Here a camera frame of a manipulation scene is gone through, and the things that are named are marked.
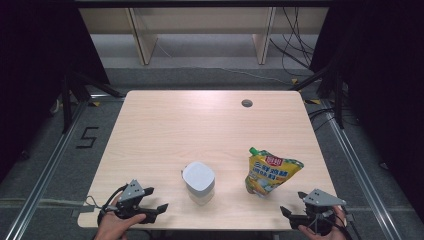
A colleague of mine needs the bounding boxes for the black metal stand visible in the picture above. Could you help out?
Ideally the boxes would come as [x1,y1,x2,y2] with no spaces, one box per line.
[288,59,346,130]
[60,70,126,135]

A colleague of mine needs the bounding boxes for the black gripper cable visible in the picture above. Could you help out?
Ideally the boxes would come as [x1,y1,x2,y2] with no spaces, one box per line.
[97,183,130,226]
[308,207,363,240]

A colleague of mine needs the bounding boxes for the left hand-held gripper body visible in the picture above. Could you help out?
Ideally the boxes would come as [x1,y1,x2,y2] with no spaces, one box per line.
[114,179,158,225]

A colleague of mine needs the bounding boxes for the thin grey cord loop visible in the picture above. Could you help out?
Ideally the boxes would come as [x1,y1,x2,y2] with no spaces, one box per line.
[84,195,102,210]

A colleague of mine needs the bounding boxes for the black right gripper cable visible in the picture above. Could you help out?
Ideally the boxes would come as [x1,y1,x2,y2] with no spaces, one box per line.
[308,207,363,240]

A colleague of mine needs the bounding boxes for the person's left hand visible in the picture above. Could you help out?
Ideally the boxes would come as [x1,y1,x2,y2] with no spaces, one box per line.
[94,196,147,240]

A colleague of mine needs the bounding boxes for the person's right hand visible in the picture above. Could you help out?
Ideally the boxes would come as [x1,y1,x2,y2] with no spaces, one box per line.
[297,205,349,240]

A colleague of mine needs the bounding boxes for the clear jar with white lid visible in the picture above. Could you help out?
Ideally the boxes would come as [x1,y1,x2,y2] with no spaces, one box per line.
[181,161,216,206]

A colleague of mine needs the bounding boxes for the bundle of black cables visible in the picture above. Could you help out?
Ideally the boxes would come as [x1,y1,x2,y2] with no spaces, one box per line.
[269,7,316,78]

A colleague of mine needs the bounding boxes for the yellow seasoning pouch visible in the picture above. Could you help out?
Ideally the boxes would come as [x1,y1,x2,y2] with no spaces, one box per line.
[244,146,305,199]

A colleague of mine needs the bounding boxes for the metal floor rail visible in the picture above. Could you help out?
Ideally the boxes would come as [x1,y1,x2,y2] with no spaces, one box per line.
[2,99,88,240]
[320,99,398,240]

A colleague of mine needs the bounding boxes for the black floor cables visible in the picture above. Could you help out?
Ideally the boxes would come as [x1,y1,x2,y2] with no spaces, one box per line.
[307,107,335,133]

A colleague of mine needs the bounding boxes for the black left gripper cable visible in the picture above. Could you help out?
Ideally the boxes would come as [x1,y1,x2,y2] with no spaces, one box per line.
[97,183,130,226]

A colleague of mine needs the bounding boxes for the light wooden shelf unit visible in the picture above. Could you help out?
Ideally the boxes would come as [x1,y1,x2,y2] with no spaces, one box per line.
[79,7,330,66]

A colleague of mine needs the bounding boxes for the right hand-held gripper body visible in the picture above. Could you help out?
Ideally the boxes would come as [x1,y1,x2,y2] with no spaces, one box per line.
[289,188,347,236]

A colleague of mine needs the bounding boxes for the black curtain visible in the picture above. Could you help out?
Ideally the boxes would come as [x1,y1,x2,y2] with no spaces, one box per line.
[0,0,112,183]
[309,0,424,222]

